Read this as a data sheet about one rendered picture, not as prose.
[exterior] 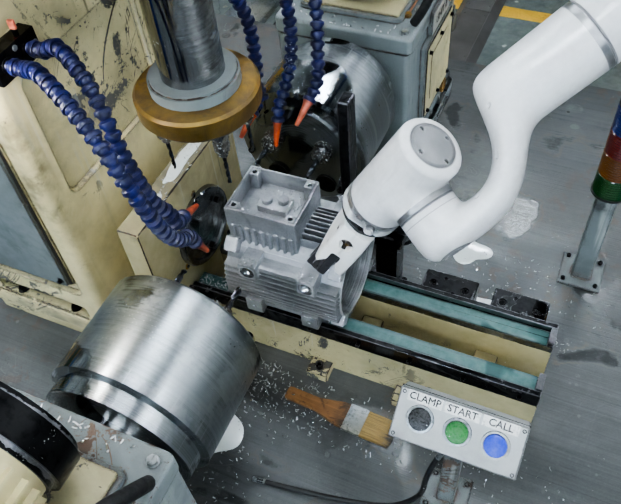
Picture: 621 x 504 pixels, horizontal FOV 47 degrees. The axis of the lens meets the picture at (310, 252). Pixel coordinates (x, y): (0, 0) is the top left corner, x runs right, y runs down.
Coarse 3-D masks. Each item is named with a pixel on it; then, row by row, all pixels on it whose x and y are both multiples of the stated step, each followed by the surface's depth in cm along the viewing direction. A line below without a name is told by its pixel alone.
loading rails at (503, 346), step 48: (384, 288) 126; (432, 288) 124; (288, 336) 128; (336, 336) 121; (384, 336) 120; (432, 336) 128; (480, 336) 122; (528, 336) 117; (384, 384) 127; (432, 384) 120; (480, 384) 114; (528, 384) 112
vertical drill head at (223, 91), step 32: (160, 0) 85; (192, 0) 86; (160, 32) 88; (192, 32) 89; (160, 64) 93; (192, 64) 92; (224, 64) 97; (160, 96) 95; (192, 96) 94; (224, 96) 95; (256, 96) 98; (160, 128) 95; (192, 128) 94; (224, 128) 95; (224, 160) 103
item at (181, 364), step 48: (144, 288) 99; (192, 288) 100; (96, 336) 95; (144, 336) 93; (192, 336) 95; (240, 336) 100; (96, 384) 90; (144, 384) 90; (192, 384) 93; (240, 384) 101; (144, 432) 90; (192, 432) 92
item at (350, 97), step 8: (344, 96) 108; (352, 96) 108; (336, 104) 110; (344, 104) 107; (352, 104) 109; (336, 112) 110; (344, 112) 109; (352, 112) 110; (344, 120) 110; (352, 120) 111; (344, 128) 111; (352, 128) 112; (344, 136) 112; (352, 136) 113; (344, 144) 114; (352, 144) 115; (344, 152) 115; (352, 152) 116; (344, 160) 116; (352, 160) 117; (344, 168) 118; (352, 168) 118; (344, 176) 119; (352, 176) 119; (344, 184) 121
